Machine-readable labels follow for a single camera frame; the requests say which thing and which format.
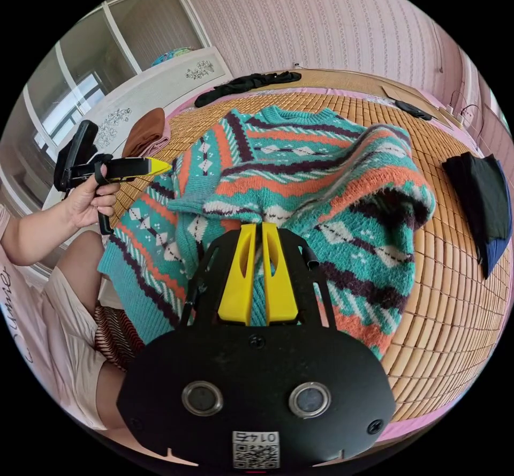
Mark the small black cloth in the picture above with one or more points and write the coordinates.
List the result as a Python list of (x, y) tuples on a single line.
[(413, 109)]

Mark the green floral sweater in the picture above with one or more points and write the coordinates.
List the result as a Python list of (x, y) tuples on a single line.
[(305, 187)]

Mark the long black garment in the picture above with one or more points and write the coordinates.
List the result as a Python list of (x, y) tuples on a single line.
[(241, 84)]

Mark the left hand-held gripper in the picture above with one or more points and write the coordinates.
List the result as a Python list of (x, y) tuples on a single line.
[(120, 168)]

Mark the brown and pink pile of clothes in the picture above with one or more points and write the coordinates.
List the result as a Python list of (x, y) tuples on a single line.
[(144, 134)]

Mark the flat brown cardboard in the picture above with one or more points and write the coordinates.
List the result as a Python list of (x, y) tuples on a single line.
[(401, 92)]

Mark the red striped cloth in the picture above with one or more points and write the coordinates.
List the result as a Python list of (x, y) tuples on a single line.
[(116, 335)]

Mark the black and navy pile of clothes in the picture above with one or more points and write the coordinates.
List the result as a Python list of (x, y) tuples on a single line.
[(482, 199)]

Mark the person's left hand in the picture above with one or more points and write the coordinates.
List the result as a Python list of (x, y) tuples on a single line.
[(86, 203)]

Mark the person's body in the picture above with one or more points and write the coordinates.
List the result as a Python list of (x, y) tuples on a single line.
[(60, 323)]

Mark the window with white frame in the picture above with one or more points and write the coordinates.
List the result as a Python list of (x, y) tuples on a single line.
[(100, 66)]

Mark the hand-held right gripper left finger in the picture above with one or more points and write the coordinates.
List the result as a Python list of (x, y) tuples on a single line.
[(236, 283)]

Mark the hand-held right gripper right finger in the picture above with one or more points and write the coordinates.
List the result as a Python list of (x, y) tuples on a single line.
[(281, 287)]

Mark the bed with woven mat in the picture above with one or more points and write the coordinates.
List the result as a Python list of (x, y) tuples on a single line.
[(441, 307)]

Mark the person's left forearm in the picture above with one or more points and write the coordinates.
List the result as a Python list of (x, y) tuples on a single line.
[(32, 235)]

